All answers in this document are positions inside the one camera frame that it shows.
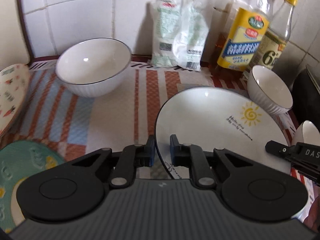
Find yellow cap vinegar bottle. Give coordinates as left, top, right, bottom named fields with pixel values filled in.
left=249, top=0, right=298, bottom=69

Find striped woven table mat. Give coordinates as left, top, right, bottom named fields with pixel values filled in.
left=1, top=61, right=247, bottom=161

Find teal egg print plate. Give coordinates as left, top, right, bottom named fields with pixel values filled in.
left=1, top=140, right=65, bottom=233

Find black cooking pot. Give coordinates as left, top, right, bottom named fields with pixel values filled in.
left=292, top=64, right=319, bottom=129

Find white sun print plate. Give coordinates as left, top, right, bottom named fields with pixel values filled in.
left=155, top=87, right=291, bottom=179

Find small white ribbed bowl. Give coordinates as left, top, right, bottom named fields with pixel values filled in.
left=247, top=65, right=293, bottom=115

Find large white ribbed bowl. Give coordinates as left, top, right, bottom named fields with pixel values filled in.
left=55, top=38, right=132, bottom=98

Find white carrot bunny plate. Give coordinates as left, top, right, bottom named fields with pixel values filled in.
left=0, top=64, right=30, bottom=137

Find yellow label cooking wine bottle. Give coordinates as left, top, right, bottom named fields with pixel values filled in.
left=209, top=0, right=273, bottom=77

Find white plastic seasoning bag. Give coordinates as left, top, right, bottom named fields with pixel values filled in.
left=150, top=0, right=212, bottom=72

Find white cutting board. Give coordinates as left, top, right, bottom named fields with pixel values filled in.
left=1, top=0, right=34, bottom=69

